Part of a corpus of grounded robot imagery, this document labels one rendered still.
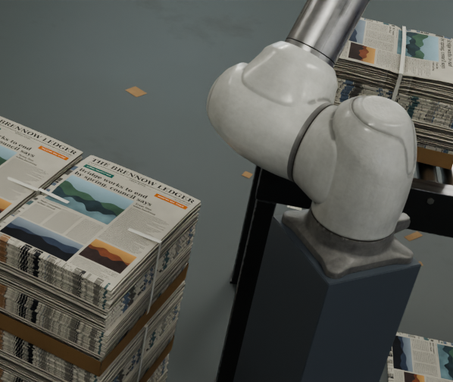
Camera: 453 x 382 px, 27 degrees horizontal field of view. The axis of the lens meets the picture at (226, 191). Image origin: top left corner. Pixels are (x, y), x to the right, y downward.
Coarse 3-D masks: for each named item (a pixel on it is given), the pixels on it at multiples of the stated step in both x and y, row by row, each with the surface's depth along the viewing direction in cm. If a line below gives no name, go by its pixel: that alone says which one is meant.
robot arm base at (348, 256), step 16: (288, 224) 171; (304, 224) 169; (320, 224) 164; (400, 224) 174; (304, 240) 168; (320, 240) 165; (336, 240) 163; (352, 240) 162; (384, 240) 164; (320, 256) 164; (336, 256) 163; (352, 256) 163; (368, 256) 164; (384, 256) 166; (400, 256) 167; (336, 272) 161; (352, 272) 164
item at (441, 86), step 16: (416, 32) 248; (416, 48) 239; (432, 48) 241; (448, 48) 242; (416, 64) 231; (432, 64) 232; (448, 64) 233; (416, 80) 226; (432, 80) 225; (448, 80) 225; (416, 96) 229; (432, 96) 228; (448, 96) 227; (416, 112) 231; (432, 112) 230; (448, 112) 229; (416, 128) 232; (432, 128) 231; (448, 128) 231; (432, 144) 234; (448, 144) 233
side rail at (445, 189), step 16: (272, 176) 230; (256, 192) 233; (272, 192) 233; (288, 192) 232; (416, 192) 228; (432, 192) 228; (448, 192) 229; (416, 208) 231; (432, 208) 231; (448, 208) 230; (416, 224) 234; (432, 224) 233; (448, 224) 233
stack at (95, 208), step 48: (0, 144) 209; (48, 144) 212; (0, 192) 195; (48, 192) 197; (96, 192) 200; (144, 192) 203; (0, 240) 182; (48, 240) 184; (96, 240) 187; (144, 240) 190; (0, 288) 188; (48, 288) 183; (96, 288) 177; (144, 288) 193; (0, 336) 195; (48, 336) 189; (96, 336) 183; (144, 336) 205
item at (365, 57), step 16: (368, 32) 242; (384, 32) 244; (352, 48) 232; (368, 48) 234; (384, 48) 236; (336, 64) 228; (352, 64) 227; (368, 64) 226; (384, 64) 228; (352, 80) 229; (368, 80) 228; (384, 80) 228; (336, 96) 232; (352, 96) 231
